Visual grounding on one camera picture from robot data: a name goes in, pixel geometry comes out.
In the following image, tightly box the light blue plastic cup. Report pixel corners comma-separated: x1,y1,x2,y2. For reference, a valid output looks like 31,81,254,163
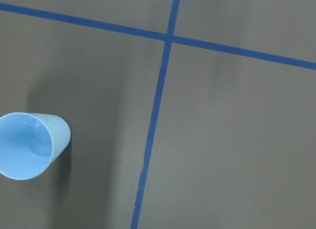
0,113,71,180

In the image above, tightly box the brown paper table mat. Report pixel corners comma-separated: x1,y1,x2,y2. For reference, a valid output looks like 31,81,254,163
0,0,316,229

